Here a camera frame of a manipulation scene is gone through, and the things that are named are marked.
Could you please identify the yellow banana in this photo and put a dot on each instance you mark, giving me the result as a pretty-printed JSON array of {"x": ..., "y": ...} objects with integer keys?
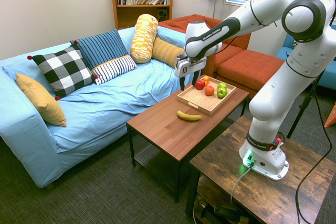
[{"x": 189, "y": 117}]

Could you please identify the yellow white patterned bolster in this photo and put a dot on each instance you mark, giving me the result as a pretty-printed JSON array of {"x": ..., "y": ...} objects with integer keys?
[{"x": 143, "y": 37}]

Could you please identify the black tripod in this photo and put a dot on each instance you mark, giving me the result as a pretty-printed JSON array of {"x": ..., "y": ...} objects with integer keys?
[{"x": 294, "y": 125}]

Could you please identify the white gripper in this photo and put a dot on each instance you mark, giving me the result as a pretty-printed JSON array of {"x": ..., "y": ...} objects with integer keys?
[{"x": 190, "y": 65}]

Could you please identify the wooden serving tray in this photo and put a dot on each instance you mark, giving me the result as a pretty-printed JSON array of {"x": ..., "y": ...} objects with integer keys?
[{"x": 199, "y": 100}]

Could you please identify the black power supply box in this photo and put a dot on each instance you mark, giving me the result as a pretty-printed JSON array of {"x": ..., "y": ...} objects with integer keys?
[{"x": 225, "y": 211}]

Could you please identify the white navy striped pillow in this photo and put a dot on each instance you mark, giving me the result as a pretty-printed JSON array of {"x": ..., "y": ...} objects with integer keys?
[{"x": 113, "y": 69}]

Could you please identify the orange cushion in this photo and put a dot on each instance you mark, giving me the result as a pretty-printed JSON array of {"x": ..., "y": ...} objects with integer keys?
[{"x": 332, "y": 119}]

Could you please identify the red apple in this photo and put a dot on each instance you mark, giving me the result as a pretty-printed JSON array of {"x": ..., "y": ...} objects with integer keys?
[{"x": 200, "y": 85}]

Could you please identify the plain mustard yellow pillow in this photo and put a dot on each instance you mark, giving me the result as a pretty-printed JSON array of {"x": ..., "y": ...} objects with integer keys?
[{"x": 42, "y": 100}]

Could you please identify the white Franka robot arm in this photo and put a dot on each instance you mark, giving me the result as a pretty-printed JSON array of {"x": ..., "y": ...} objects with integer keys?
[{"x": 273, "y": 90}]

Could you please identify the black speaker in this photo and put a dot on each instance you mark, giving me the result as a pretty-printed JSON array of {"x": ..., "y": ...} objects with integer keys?
[{"x": 162, "y": 15}]

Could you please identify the small orange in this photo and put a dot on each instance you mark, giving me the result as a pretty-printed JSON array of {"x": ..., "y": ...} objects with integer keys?
[
  {"x": 206, "y": 83},
  {"x": 206, "y": 78}
]

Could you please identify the wooden bookshelf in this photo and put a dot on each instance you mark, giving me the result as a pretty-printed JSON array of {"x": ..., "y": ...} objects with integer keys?
[{"x": 141, "y": 16}]

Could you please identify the blue armchair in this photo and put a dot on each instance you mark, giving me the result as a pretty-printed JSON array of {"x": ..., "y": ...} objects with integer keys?
[{"x": 283, "y": 51}]

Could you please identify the reddish wood coffee table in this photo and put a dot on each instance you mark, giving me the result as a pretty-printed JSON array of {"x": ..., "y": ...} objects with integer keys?
[{"x": 168, "y": 134}]

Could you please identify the orange fabric sofa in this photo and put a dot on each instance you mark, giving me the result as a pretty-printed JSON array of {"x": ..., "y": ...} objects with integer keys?
[{"x": 181, "y": 23}]

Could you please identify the black white checked pillow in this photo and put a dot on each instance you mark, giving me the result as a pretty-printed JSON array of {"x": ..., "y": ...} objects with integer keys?
[{"x": 64, "y": 69}]

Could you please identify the blue striped pillow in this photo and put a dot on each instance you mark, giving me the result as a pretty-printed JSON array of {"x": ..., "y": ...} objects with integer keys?
[{"x": 102, "y": 45}]

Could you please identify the rustic wooden robot stand table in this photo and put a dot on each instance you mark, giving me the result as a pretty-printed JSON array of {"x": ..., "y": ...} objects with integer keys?
[{"x": 262, "y": 195}]

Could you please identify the orange fabric ottoman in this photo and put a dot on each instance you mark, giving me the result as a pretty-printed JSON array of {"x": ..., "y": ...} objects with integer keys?
[{"x": 249, "y": 66}]

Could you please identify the green apple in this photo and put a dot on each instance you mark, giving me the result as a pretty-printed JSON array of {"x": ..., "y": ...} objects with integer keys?
[
  {"x": 221, "y": 93},
  {"x": 222, "y": 85}
]

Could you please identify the large orange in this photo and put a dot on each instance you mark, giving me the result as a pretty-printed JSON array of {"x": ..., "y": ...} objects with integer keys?
[{"x": 209, "y": 90}]

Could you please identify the light blue sofa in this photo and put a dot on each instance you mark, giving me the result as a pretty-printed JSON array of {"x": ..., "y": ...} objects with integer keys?
[{"x": 105, "y": 108}]

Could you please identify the mustard striped pillow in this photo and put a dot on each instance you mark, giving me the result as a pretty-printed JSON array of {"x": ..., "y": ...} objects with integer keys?
[{"x": 166, "y": 51}]

